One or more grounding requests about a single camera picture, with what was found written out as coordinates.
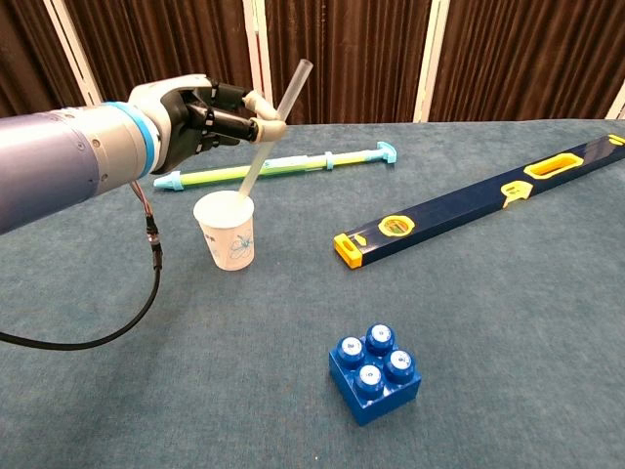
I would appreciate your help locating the blue toy building block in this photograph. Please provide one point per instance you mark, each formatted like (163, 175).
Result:
(376, 396)

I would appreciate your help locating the green and blue water squirter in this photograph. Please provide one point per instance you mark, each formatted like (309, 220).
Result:
(342, 158)

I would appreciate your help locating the navy and yellow spirit level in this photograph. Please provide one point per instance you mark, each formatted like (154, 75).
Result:
(464, 205)

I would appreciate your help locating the white paper cup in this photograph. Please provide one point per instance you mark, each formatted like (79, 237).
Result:
(229, 239)

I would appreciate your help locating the white frame post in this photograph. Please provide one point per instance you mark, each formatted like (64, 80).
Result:
(256, 44)
(429, 63)
(73, 54)
(617, 105)

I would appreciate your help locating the brown curtain panel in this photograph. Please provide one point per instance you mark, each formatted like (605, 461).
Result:
(527, 58)
(29, 63)
(361, 58)
(161, 44)

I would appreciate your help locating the teal table cloth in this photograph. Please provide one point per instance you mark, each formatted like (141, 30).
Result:
(273, 303)

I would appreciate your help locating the clear plastic tube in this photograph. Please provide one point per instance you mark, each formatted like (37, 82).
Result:
(292, 95)

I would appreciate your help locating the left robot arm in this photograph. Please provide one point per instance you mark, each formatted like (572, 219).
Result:
(63, 161)

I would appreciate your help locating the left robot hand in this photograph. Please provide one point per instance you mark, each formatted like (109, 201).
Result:
(180, 122)

